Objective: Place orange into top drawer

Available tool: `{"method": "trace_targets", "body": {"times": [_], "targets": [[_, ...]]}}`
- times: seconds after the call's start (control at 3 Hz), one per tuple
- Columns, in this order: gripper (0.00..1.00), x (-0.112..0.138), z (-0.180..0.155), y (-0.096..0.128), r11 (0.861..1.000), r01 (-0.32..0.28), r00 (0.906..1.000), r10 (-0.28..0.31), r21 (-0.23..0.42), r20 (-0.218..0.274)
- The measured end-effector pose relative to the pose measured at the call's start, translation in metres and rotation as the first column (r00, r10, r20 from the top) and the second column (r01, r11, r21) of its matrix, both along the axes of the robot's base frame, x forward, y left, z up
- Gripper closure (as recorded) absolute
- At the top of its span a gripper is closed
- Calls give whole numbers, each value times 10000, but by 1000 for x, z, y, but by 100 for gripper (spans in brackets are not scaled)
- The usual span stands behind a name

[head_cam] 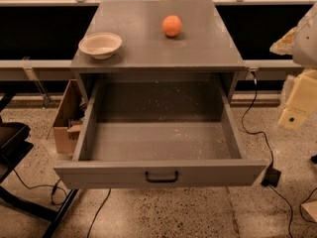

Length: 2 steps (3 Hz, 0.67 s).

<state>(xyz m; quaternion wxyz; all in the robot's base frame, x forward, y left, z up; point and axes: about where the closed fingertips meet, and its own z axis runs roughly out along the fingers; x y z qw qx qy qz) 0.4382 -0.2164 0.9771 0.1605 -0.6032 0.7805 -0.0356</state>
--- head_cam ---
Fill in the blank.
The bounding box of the black cable left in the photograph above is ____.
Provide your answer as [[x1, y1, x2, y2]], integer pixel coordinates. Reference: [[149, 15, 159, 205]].
[[12, 168, 68, 206]]

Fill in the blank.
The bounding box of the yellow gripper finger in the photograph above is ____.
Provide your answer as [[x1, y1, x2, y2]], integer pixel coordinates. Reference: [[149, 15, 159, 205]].
[[269, 28, 296, 56], [278, 69, 317, 130]]

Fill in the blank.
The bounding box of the black drawer handle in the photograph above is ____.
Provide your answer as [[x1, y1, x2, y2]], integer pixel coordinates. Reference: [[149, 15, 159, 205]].
[[145, 172, 179, 183]]

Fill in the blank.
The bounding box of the cardboard box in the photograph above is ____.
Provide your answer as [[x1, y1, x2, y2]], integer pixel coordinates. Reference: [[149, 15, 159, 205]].
[[53, 79, 86, 155]]

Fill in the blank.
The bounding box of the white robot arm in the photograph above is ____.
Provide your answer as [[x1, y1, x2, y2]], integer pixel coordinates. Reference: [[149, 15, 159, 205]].
[[269, 3, 317, 130]]

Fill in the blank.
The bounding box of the black cable right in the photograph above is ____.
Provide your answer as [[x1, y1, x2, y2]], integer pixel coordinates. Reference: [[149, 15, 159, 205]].
[[240, 70, 295, 238]]

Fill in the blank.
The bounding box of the grey rail barrier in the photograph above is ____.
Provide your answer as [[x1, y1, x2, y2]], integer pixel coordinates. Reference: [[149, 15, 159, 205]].
[[0, 0, 317, 84]]

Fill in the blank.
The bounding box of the orange fruit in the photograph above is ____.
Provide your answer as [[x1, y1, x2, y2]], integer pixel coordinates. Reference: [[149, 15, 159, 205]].
[[162, 15, 182, 38]]

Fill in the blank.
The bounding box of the black power adapter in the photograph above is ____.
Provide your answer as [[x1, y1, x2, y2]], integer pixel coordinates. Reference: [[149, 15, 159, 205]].
[[261, 167, 281, 187]]

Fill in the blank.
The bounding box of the white paper bowl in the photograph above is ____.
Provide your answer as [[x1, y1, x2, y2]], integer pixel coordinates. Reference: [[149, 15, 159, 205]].
[[78, 32, 123, 60]]

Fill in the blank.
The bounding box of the grey open drawer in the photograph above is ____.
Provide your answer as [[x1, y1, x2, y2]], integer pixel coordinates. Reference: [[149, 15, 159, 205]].
[[54, 78, 265, 189]]

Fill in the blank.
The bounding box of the black stand frame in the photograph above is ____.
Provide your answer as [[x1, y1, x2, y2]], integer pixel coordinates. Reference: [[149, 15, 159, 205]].
[[0, 96, 66, 238]]

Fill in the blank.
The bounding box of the black cable under drawer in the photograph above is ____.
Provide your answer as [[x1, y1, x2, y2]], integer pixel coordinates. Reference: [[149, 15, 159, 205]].
[[85, 188, 112, 238]]

